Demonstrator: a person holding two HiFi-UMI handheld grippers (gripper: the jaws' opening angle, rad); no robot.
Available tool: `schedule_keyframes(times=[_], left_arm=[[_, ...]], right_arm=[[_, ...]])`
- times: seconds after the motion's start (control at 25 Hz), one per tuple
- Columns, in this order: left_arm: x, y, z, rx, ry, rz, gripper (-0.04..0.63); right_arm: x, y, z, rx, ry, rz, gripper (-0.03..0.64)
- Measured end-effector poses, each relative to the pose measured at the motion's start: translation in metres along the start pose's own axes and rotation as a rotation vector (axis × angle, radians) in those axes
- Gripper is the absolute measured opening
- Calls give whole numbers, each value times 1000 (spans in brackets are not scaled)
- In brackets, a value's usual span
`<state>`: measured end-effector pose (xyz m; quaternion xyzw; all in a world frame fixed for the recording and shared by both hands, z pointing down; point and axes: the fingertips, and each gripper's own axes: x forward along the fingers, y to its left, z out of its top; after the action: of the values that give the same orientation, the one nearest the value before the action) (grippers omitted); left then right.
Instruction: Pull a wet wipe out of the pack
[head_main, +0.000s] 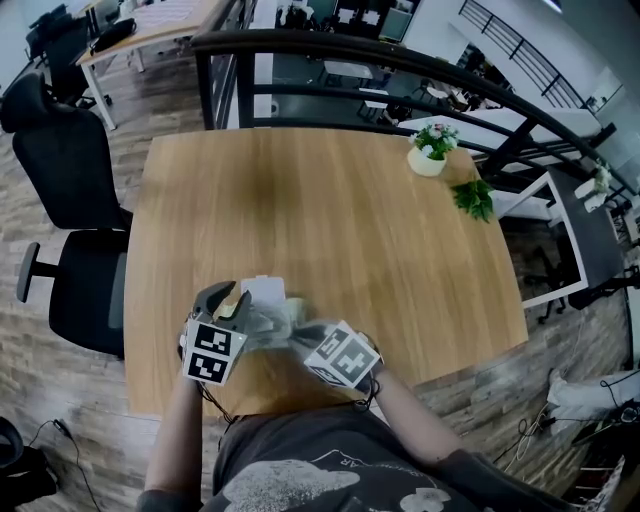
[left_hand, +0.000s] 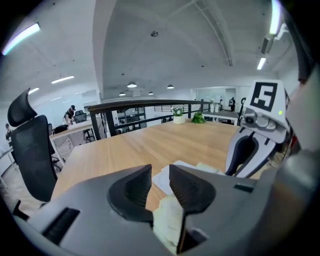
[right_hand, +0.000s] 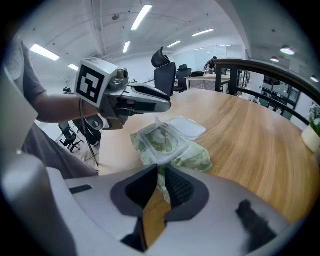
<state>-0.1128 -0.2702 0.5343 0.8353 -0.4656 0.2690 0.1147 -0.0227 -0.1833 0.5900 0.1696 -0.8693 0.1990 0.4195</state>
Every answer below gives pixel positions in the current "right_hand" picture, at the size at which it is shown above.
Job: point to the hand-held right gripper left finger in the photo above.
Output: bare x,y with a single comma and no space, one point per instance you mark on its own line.
105,200

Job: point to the black bag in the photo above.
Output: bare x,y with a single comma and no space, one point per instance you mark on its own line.
197,74

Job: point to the white wet wipe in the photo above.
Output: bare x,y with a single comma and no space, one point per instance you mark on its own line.
158,123

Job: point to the round ceiling lamp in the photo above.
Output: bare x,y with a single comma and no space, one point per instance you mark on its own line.
275,59
287,50
315,79

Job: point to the white pot with flowers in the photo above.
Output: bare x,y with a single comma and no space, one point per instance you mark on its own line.
312,137

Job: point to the black metal railing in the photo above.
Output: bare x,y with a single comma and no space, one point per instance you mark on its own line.
262,68

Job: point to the wooden table with white legs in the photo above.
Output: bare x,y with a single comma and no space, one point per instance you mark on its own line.
245,140

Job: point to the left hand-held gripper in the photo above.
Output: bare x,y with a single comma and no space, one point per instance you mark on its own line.
90,82

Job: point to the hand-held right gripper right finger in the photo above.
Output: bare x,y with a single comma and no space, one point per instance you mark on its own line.
215,225

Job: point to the green wet wipe pack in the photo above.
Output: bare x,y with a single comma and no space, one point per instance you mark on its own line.
195,156

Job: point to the long ceiling strip light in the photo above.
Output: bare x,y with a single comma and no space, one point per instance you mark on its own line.
44,52
174,44
126,47
73,67
203,32
141,17

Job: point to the black high-back office chair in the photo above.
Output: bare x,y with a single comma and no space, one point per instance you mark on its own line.
163,77

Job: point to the long wooden desk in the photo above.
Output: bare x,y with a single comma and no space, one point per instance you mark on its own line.
207,78

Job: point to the person's left forearm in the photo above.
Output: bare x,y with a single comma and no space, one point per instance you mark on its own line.
62,107

